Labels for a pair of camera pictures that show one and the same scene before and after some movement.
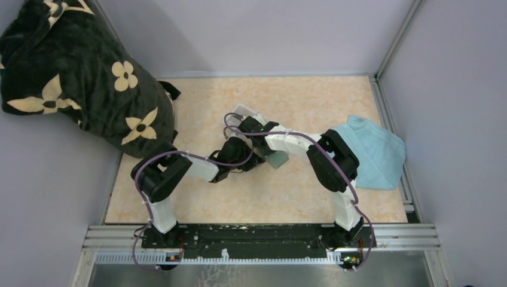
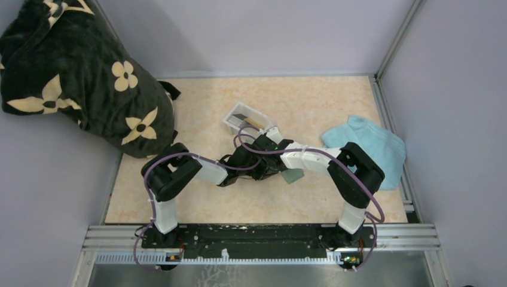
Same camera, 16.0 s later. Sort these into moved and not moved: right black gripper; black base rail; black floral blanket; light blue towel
Moved: right black gripper
Not moved: light blue towel; black floral blanket; black base rail
